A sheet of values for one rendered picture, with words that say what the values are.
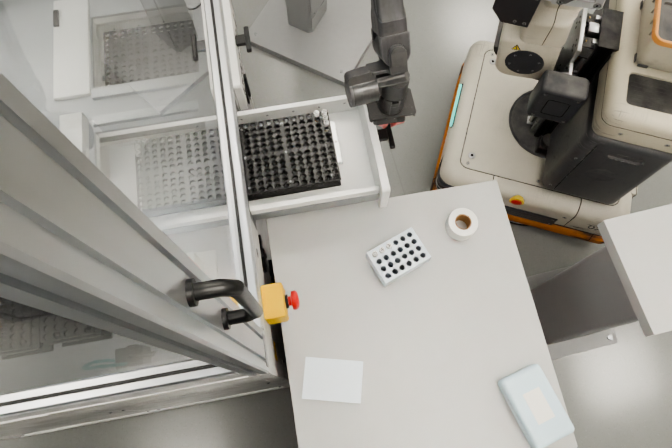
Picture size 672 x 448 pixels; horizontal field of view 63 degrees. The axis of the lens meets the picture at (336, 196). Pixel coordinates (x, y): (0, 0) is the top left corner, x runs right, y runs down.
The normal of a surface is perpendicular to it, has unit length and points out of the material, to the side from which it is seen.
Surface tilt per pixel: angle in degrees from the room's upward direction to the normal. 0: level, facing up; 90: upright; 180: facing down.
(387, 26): 55
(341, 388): 0
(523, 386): 0
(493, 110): 0
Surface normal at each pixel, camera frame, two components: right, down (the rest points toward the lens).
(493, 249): 0.00, -0.36
